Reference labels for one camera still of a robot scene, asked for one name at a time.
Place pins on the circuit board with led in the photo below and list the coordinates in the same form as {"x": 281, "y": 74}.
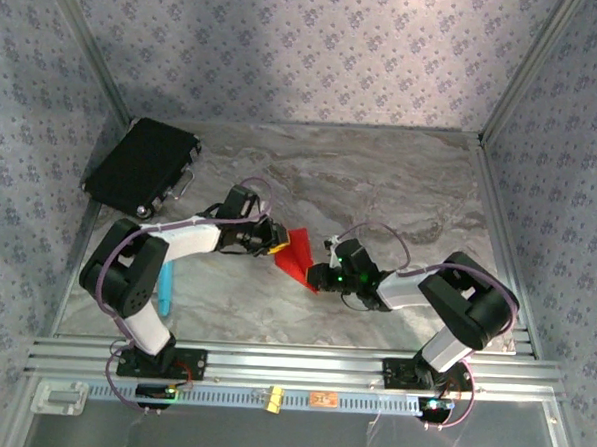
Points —
{"x": 435, "y": 408}
{"x": 154, "y": 391}

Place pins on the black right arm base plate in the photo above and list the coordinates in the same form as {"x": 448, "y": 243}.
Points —
{"x": 401, "y": 374}

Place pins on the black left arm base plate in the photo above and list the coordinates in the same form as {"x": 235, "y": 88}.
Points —
{"x": 196, "y": 366}

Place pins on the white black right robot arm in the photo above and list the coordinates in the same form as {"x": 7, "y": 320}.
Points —
{"x": 400, "y": 294}

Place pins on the aluminium frame post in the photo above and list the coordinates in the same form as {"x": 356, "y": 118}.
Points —
{"x": 527, "y": 70}
{"x": 94, "y": 55}

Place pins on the orange label tag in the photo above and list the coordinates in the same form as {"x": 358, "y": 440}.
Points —
{"x": 324, "y": 399}

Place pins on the light blue tube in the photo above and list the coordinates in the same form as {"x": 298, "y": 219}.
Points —
{"x": 166, "y": 291}

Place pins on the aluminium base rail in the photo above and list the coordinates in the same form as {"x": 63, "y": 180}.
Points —
{"x": 296, "y": 366}

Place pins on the white plastic bracket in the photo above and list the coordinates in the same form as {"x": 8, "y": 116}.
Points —
{"x": 59, "y": 397}

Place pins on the red paper sheet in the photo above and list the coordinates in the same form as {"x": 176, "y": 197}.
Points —
{"x": 296, "y": 258}

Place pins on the left circuit board with LED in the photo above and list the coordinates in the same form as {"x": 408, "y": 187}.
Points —
{"x": 154, "y": 391}

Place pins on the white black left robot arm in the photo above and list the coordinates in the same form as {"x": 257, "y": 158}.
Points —
{"x": 192, "y": 238}

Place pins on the yellow connector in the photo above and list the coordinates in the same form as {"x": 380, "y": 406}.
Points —
{"x": 273, "y": 400}

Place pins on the right circuit board with LED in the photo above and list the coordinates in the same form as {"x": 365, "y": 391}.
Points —
{"x": 435, "y": 408}

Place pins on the black hard case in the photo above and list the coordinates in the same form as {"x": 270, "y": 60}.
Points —
{"x": 139, "y": 165}

